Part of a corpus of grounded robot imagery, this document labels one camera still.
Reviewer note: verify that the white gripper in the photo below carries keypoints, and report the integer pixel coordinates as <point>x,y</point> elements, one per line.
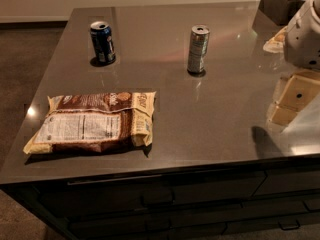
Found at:
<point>304,39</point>

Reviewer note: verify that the silver redbull can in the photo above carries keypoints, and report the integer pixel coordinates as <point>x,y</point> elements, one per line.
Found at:
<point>198,44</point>

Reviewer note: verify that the blue soda can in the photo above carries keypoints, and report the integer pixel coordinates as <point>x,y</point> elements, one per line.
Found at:
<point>101,36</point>

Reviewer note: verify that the clear plastic wrapper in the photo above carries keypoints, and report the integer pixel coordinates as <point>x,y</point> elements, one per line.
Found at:
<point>276,43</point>

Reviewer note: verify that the dark drawer cabinet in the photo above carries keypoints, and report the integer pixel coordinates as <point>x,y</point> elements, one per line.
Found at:
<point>174,206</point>

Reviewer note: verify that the dark box with snacks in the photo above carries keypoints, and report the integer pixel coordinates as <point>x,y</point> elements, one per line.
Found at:
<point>283,0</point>

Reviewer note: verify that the brown yellow snack bag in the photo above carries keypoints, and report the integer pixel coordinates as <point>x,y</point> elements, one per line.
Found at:
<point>95,123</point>

